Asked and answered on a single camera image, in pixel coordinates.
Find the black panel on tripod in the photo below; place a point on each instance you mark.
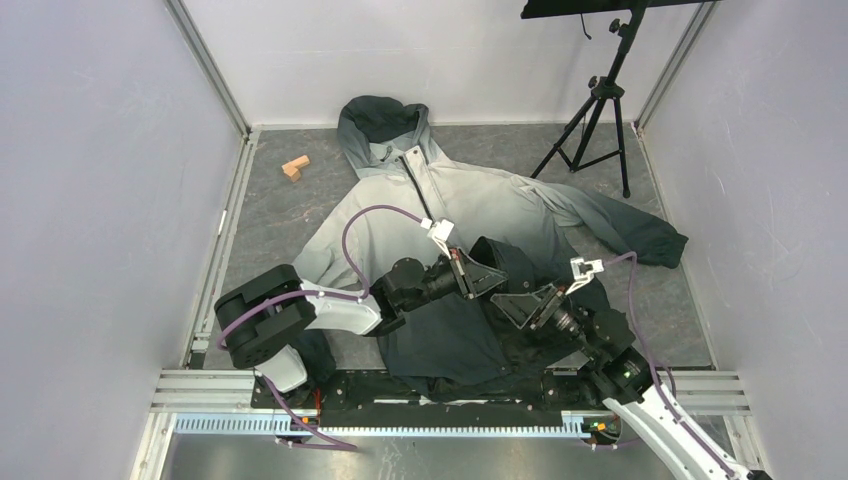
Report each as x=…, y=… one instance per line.
x=534, y=9

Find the grey gradient hooded jacket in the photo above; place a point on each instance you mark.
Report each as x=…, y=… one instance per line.
x=455, y=348

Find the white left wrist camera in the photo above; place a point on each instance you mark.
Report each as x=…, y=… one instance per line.
x=438, y=231

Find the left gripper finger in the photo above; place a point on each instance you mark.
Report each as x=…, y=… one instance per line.
x=476, y=274
x=479, y=285

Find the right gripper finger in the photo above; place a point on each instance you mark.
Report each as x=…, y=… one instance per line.
x=523, y=310
x=533, y=291

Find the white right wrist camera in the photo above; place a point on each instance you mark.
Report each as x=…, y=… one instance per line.
x=583, y=272

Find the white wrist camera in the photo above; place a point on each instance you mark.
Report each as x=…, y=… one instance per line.
x=583, y=272
x=438, y=231

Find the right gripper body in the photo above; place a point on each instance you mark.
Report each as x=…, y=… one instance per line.
x=552, y=309

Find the orange wooden block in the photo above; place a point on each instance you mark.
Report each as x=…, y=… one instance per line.
x=293, y=169

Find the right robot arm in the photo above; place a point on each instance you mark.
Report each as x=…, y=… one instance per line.
x=624, y=381

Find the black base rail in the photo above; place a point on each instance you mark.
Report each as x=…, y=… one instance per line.
x=369, y=404

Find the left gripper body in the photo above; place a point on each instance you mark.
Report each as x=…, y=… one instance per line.
x=464, y=284

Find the black tripod stand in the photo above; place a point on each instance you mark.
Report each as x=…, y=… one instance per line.
x=573, y=143

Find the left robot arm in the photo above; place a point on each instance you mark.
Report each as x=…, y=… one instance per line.
x=261, y=320

